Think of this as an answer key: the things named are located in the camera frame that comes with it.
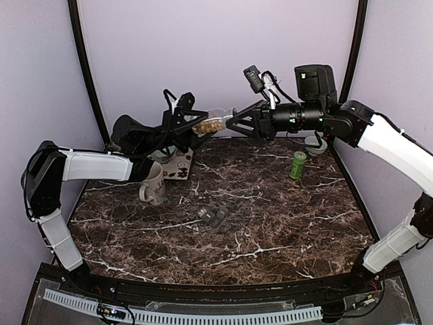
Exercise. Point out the black corner frame post right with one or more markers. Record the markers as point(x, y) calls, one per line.
point(354, 50)

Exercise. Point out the beige pills in organizer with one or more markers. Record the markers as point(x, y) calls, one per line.
point(202, 213)

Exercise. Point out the celadon bowl on plate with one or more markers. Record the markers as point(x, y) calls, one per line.
point(164, 155)

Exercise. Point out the grey weekly pill organizer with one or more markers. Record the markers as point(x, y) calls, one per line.
point(214, 219)

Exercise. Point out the black corner frame post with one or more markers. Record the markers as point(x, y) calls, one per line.
point(354, 50)
point(79, 40)

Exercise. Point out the black corner frame post left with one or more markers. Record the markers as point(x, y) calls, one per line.
point(79, 40)

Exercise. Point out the green pill bottle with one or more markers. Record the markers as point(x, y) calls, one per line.
point(298, 162)

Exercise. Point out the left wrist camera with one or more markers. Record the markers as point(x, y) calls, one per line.
point(186, 101)

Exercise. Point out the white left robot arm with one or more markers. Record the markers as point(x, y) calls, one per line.
point(51, 166)

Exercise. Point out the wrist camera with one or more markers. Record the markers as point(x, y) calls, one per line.
point(186, 101)
point(266, 84)

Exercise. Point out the small celadon bowl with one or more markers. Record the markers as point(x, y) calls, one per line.
point(315, 146)

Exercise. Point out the black front rail base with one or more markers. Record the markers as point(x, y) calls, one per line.
point(201, 276)

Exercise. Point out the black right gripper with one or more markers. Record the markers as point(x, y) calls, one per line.
point(266, 125)

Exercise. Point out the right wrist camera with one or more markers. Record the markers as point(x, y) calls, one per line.
point(266, 84)

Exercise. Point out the beige ceramic mug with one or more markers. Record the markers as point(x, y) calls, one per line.
point(152, 189)

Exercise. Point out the white slotted cable duct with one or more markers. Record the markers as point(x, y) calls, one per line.
point(172, 313)

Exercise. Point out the square floral ceramic plate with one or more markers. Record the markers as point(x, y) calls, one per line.
point(177, 168)

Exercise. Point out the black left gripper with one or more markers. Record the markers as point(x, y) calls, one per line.
point(176, 128)

